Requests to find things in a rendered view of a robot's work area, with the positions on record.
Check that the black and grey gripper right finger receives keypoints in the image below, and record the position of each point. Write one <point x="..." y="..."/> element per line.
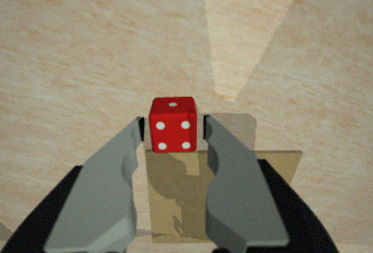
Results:
<point x="250" y="208"/>

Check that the tan flat mat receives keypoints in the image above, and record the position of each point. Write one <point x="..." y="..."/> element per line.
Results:
<point x="177" y="185"/>

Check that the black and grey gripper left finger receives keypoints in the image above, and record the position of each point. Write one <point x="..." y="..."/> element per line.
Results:
<point x="91" y="210"/>

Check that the red die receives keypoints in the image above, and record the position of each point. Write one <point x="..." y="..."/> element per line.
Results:
<point x="173" y="125"/>

